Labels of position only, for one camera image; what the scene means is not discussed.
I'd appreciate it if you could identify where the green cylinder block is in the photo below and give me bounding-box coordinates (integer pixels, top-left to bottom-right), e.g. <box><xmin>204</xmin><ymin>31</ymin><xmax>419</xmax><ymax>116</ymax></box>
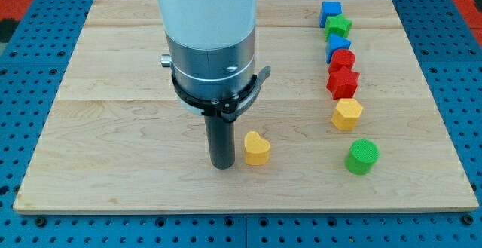
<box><xmin>345</xmin><ymin>139</ymin><xmax>380</xmax><ymax>175</ymax></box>

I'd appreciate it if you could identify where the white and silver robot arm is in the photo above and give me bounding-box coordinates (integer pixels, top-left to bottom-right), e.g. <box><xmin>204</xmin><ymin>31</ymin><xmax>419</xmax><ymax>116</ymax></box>
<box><xmin>158</xmin><ymin>0</ymin><xmax>270</xmax><ymax>121</ymax></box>

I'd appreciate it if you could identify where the yellow heart block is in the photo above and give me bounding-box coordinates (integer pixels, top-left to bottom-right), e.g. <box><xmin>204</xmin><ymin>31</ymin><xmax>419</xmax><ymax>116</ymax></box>
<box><xmin>244</xmin><ymin>131</ymin><xmax>271</xmax><ymax>166</ymax></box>

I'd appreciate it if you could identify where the blue cube block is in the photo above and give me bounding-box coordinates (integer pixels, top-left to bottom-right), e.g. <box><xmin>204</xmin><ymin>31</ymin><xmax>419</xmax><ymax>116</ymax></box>
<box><xmin>319</xmin><ymin>1</ymin><xmax>343</xmax><ymax>28</ymax></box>

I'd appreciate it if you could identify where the blue triangle block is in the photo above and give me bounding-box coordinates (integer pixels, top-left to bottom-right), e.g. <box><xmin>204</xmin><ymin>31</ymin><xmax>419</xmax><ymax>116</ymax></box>
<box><xmin>325</xmin><ymin>33</ymin><xmax>352</xmax><ymax>63</ymax></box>

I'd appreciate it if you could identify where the green star block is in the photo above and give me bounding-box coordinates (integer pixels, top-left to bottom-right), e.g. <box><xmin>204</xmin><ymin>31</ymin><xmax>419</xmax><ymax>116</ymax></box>
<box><xmin>324</xmin><ymin>14</ymin><xmax>352</xmax><ymax>41</ymax></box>

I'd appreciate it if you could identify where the black clamp ring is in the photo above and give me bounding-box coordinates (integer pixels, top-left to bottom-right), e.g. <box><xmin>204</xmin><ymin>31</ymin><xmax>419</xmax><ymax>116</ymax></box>
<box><xmin>170</xmin><ymin>66</ymin><xmax>272</xmax><ymax>124</ymax></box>

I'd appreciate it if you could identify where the red cylinder block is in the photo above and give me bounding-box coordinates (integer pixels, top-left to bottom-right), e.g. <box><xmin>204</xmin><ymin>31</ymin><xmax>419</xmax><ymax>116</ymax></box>
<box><xmin>328</xmin><ymin>49</ymin><xmax>356</xmax><ymax>74</ymax></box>

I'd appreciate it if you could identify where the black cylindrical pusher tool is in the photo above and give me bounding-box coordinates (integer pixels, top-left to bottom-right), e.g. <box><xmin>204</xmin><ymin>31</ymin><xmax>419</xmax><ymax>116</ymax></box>
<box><xmin>204</xmin><ymin>116</ymin><xmax>236</xmax><ymax>170</ymax></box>

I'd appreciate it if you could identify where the yellow hexagon block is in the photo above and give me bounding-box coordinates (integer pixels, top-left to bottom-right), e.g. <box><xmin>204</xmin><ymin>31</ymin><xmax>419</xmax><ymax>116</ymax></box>
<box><xmin>331</xmin><ymin>98</ymin><xmax>364</xmax><ymax>131</ymax></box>

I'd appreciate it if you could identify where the wooden board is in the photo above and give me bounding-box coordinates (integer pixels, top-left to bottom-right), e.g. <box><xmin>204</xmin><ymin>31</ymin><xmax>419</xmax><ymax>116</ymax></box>
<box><xmin>14</xmin><ymin>0</ymin><xmax>478</xmax><ymax>215</ymax></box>

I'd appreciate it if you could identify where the red star block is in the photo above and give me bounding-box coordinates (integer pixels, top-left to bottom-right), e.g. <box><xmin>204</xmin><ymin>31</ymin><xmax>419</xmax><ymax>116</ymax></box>
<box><xmin>326</xmin><ymin>67</ymin><xmax>360</xmax><ymax>100</ymax></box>

